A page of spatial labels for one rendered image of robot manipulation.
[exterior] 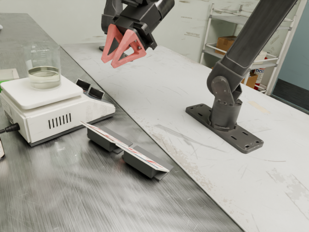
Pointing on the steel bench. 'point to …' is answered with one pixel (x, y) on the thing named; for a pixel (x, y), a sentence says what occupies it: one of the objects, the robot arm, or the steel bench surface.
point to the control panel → (94, 97)
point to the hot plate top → (17, 98)
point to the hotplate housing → (54, 117)
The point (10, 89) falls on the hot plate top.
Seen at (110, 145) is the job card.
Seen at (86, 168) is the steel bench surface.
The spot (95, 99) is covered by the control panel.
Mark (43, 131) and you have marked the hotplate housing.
